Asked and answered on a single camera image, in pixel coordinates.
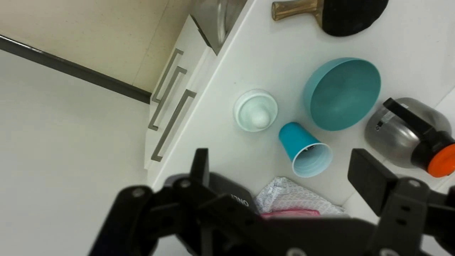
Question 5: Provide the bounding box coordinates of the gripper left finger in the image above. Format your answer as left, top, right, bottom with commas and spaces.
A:
89, 148, 285, 256

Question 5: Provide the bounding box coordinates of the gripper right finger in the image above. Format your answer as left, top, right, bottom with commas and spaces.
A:
347, 148, 455, 256

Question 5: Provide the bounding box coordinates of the white drawer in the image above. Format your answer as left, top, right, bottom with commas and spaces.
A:
151, 15, 201, 107
147, 36, 208, 137
144, 50, 218, 171

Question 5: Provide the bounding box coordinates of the steel kettle with orange cap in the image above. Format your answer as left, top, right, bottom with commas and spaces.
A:
364, 97, 455, 178

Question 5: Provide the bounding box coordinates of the white patterned cloth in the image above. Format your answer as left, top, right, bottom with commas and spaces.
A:
254, 177, 347, 217

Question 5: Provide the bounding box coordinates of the pink cloth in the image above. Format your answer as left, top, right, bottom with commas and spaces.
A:
261, 209, 320, 218

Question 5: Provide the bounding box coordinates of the teal plastic cup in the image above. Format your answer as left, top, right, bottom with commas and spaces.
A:
278, 122, 333, 178

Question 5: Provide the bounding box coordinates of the teal bowl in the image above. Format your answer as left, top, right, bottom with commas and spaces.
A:
303, 58, 381, 131

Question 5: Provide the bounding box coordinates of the white round lid with knob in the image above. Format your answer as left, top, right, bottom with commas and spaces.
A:
234, 89, 278, 133

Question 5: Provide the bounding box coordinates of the black table tennis paddle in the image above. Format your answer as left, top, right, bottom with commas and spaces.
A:
272, 0, 390, 37

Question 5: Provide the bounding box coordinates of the steel sink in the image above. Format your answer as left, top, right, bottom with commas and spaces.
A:
190, 0, 248, 55

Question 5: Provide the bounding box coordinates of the grey drawer handle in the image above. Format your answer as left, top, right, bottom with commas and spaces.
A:
151, 89, 197, 162
148, 66, 188, 131
152, 48, 184, 104

